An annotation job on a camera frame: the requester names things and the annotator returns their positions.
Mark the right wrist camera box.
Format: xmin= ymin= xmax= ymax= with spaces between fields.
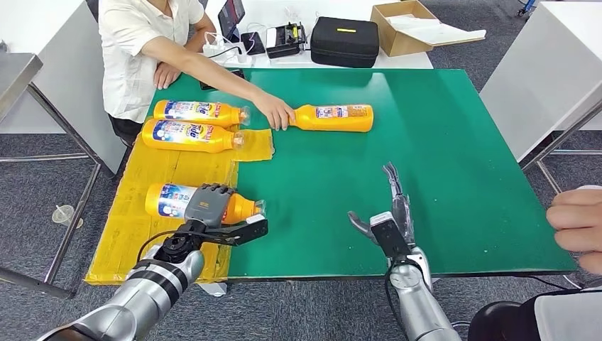
xmin=370 ymin=212 xmax=415 ymax=259

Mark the black zip case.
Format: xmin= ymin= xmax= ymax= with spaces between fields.
xmin=310 ymin=16 xmax=381 ymax=69

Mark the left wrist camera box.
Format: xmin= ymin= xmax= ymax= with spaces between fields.
xmin=187 ymin=214 xmax=269 ymax=248

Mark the white table foot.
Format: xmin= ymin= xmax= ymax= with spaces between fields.
xmin=197 ymin=281 xmax=228 ymax=298

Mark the orange detergent bottle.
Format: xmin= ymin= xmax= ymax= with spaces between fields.
xmin=153 ymin=99 xmax=251 ymax=129
xmin=144 ymin=183 xmax=267 ymax=225
xmin=141 ymin=118 xmax=246 ymax=154
xmin=288 ymin=104 xmax=375 ymax=133

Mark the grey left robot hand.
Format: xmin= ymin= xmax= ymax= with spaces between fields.
xmin=183 ymin=183 xmax=236 ymax=229

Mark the white power strip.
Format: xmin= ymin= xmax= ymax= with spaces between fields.
xmin=202 ymin=31 xmax=253 ymax=66

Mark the yellow taped mat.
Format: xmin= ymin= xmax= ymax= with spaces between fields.
xmin=84 ymin=126 xmax=275 ymax=286

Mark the black smartphone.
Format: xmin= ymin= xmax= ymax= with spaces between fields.
xmin=199 ymin=69 xmax=246 ymax=91
xmin=241 ymin=31 xmax=267 ymax=56

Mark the white desk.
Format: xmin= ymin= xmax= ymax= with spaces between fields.
xmin=0 ymin=0 xmax=128 ymax=176
xmin=479 ymin=0 xmax=602 ymax=163

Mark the clear plastic cup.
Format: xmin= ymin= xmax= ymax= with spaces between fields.
xmin=51 ymin=205 xmax=84 ymax=230

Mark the person's right hand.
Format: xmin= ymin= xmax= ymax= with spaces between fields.
xmin=252 ymin=92 xmax=297 ymax=131

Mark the black tablet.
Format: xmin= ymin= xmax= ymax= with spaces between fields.
xmin=218 ymin=0 xmax=246 ymax=43

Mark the black power cable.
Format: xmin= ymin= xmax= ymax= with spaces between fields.
xmin=207 ymin=45 xmax=243 ymax=60

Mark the white paper sheet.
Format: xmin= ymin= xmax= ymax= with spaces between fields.
xmin=386 ymin=13 xmax=488 ymax=47

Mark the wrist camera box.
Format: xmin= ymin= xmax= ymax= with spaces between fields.
xmin=187 ymin=214 xmax=269 ymax=248
xmin=370 ymin=212 xmax=415 ymax=259

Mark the steel frame table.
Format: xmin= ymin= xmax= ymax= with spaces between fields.
xmin=0 ymin=53 xmax=104 ymax=301
xmin=519 ymin=99 xmax=602 ymax=196

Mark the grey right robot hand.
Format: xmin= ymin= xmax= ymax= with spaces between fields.
xmin=346 ymin=162 xmax=416 ymax=247

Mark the black desktop device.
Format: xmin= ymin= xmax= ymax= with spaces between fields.
xmin=266 ymin=22 xmax=309 ymax=59

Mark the person's left hand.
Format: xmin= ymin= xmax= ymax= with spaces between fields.
xmin=153 ymin=61 xmax=183 ymax=90

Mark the person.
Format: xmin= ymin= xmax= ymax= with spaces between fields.
xmin=468 ymin=277 xmax=602 ymax=341
xmin=97 ymin=0 xmax=297 ymax=142

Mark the person's hand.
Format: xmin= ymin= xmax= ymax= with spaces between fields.
xmin=545 ymin=187 xmax=602 ymax=276

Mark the cardboard box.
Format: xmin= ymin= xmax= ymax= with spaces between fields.
xmin=370 ymin=0 xmax=441 ymax=58

